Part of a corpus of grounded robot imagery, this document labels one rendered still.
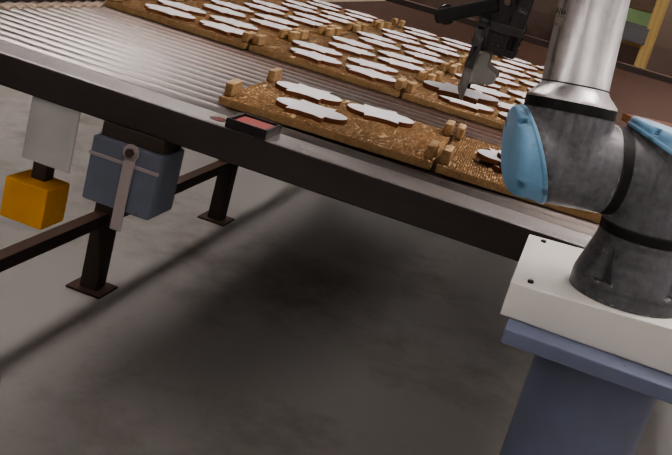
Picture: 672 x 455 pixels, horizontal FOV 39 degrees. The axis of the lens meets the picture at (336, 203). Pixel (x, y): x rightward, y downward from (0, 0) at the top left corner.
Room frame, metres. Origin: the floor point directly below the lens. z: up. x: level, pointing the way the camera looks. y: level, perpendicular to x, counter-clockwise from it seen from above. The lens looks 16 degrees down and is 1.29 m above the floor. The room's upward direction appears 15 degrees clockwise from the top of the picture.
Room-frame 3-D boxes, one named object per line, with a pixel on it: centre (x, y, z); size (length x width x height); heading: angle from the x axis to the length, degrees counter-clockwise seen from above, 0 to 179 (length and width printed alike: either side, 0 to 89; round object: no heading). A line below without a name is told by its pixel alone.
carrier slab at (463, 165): (1.79, -0.38, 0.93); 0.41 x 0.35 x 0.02; 82
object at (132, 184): (1.64, 0.37, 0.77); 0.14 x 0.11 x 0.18; 78
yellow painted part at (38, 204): (1.68, 0.55, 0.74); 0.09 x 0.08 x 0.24; 78
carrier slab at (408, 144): (1.86, 0.03, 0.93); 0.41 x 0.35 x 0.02; 81
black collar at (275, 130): (1.61, 0.17, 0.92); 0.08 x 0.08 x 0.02; 78
